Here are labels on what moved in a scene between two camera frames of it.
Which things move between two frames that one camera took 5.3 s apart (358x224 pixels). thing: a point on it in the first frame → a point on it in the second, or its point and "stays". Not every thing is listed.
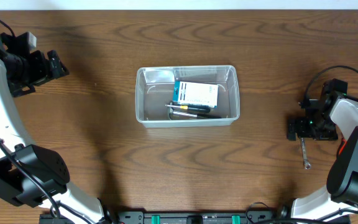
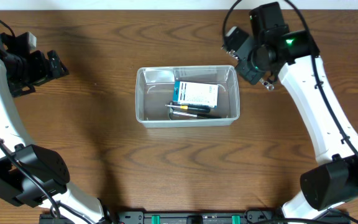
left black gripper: x=45 y=66 stays
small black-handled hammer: x=175 y=114 stays
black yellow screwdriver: x=192 y=107 stays
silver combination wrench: x=307 y=164 → x=233 y=53
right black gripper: x=305 y=129 → x=246 y=72
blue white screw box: x=196 y=93 stays
